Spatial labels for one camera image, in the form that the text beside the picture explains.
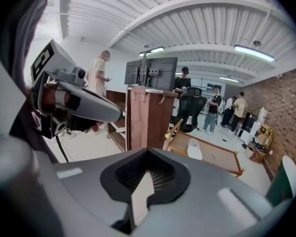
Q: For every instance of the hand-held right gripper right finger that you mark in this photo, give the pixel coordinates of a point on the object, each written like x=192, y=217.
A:
x=207, y=194

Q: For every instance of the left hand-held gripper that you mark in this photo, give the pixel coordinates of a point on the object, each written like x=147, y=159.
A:
x=49, y=60

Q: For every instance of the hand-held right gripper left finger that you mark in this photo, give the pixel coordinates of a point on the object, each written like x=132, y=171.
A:
x=93, y=189

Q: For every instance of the wooden cabinet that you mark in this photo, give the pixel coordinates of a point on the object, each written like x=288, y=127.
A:
x=116, y=107

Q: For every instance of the wooden framed table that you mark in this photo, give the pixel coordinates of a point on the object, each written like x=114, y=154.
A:
x=219, y=157

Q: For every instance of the person's left hand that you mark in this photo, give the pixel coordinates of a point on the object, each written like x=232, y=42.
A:
x=49, y=96

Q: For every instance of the green and white chair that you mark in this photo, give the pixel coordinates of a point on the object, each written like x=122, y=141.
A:
x=288, y=179

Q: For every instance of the brown cardboard box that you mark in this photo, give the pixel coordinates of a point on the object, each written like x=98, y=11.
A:
x=266, y=133

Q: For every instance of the large black monitor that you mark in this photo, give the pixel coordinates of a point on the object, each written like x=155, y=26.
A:
x=164, y=73

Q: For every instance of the black office chair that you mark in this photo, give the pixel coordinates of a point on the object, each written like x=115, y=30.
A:
x=191, y=110

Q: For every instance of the long ceiling light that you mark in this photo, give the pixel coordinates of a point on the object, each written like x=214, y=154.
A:
x=153, y=50
x=254, y=52
x=229, y=79

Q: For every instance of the round ceiling fixture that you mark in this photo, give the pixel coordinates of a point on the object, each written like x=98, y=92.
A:
x=256, y=43
x=147, y=45

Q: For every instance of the person's torso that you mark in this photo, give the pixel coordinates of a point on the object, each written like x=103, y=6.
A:
x=24, y=23

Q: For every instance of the black monitor mount bracket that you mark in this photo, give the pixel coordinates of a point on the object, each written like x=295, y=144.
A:
x=145, y=70

